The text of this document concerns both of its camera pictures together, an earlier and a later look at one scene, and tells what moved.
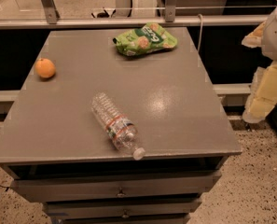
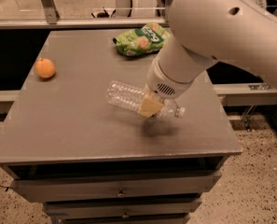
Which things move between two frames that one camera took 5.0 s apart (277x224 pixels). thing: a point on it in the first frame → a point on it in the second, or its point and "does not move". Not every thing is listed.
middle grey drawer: [82, 209] does not move
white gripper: [276, 36] → [163, 82]
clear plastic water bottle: [122, 133] → [131, 95]
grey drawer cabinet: [59, 152] does not move
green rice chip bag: [145, 39] does not move
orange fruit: [45, 68] does not move
